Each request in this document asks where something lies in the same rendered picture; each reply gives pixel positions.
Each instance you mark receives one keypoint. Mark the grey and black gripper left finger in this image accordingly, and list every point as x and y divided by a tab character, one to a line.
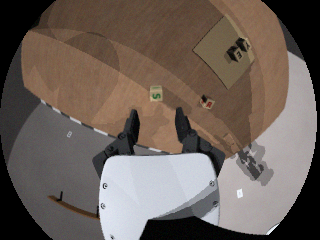
124	143

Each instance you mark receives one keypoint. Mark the beige flat mat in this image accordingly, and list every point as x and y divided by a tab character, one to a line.
212	49

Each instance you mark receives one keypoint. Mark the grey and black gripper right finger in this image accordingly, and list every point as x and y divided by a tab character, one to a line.
194	143

